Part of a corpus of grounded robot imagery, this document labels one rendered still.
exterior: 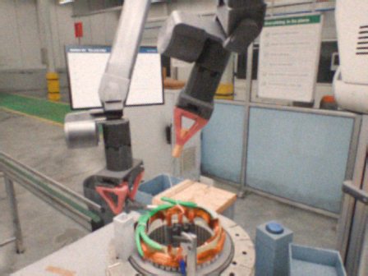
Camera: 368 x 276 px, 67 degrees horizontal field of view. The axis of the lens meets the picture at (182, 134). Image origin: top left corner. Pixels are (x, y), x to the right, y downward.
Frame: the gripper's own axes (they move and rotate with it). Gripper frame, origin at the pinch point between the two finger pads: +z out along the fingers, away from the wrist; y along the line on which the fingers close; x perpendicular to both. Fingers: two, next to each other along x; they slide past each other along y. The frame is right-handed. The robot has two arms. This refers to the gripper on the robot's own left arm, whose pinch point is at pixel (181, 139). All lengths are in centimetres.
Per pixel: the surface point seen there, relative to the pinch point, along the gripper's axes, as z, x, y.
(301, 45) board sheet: -41, 74, -212
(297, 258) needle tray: 19.6, 36.4, -4.4
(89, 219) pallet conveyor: 76, -25, -57
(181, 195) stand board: 28.3, 7.4, -27.0
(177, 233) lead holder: 10.9, 4.6, 13.3
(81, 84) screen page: 24, -56, -89
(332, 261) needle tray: 16.2, 42.7, -2.8
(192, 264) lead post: 14.5, 8.8, 14.6
